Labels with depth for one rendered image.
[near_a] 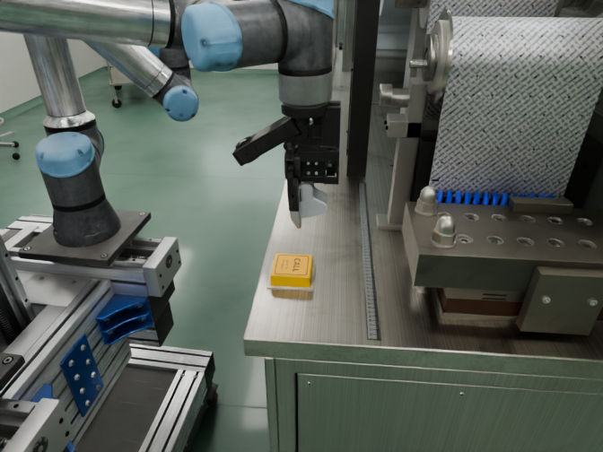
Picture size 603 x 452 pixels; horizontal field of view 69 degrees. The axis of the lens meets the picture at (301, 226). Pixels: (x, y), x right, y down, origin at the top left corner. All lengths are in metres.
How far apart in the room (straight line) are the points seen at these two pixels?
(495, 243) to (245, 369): 1.30
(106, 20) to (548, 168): 0.71
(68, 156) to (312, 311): 0.63
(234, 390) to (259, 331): 1.09
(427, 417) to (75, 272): 0.86
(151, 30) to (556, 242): 0.65
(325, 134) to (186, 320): 1.55
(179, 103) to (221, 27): 0.49
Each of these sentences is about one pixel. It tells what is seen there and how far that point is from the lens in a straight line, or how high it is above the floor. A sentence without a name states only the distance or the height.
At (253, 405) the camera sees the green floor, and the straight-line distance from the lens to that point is 1.73.
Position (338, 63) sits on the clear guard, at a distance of 1.79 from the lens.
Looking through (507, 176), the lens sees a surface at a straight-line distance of 0.85.
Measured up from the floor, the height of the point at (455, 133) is 1.14.
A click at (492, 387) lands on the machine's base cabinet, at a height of 0.82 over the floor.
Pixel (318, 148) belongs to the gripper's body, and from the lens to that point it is 0.65.
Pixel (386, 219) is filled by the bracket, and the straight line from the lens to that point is 0.96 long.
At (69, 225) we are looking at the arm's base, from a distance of 1.13.
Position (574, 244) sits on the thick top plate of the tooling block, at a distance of 0.77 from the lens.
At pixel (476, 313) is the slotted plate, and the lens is 0.76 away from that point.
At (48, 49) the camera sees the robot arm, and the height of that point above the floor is 1.22.
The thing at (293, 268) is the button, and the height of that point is 0.92.
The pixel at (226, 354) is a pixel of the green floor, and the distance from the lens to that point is 1.90.
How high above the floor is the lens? 1.39
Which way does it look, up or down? 32 degrees down
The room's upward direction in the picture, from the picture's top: straight up
